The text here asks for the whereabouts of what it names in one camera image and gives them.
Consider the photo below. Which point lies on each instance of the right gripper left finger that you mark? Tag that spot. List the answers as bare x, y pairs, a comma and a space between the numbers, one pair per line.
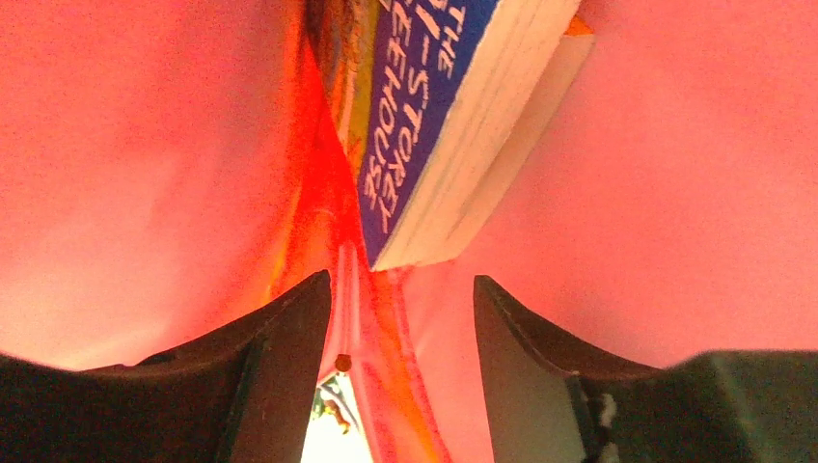
240, 393

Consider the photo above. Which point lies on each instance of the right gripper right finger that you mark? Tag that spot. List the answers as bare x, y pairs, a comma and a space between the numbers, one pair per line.
552, 397

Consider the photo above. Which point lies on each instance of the pink student backpack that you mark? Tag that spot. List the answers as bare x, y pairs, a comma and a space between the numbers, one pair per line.
168, 166

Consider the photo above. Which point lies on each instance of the blue cover book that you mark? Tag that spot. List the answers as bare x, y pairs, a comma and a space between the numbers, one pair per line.
449, 80

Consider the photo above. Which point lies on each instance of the orange comic book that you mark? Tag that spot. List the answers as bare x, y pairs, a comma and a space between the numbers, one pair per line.
552, 86

